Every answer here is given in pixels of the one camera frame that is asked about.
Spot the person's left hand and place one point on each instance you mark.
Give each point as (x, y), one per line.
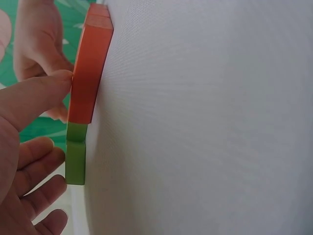
(9, 147)

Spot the person's right hand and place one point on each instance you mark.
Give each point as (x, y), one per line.
(39, 36)

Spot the person's right fingers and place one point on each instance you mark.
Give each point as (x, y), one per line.
(58, 112)

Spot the long orange block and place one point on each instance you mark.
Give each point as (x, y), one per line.
(89, 73)

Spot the small green block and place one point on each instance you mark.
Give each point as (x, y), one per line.
(76, 131)

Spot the long green block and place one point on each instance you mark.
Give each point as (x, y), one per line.
(75, 164)

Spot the short orange block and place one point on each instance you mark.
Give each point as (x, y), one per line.
(99, 14)

